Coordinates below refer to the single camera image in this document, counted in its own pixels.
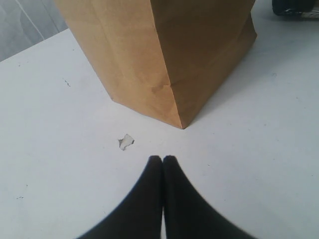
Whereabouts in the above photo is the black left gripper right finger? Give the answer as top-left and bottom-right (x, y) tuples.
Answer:
(162, 155), (253, 239)

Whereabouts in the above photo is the brown paper bag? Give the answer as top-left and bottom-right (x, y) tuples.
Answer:
(56, 0), (257, 129)

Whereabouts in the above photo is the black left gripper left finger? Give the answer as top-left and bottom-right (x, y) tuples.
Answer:
(80, 156), (162, 239)

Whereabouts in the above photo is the clear plastic scrap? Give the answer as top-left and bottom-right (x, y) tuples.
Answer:
(118, 134), (135, 151)

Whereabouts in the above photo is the spaghetti pasta packet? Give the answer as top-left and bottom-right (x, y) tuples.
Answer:
(272, 0), (319, 19)

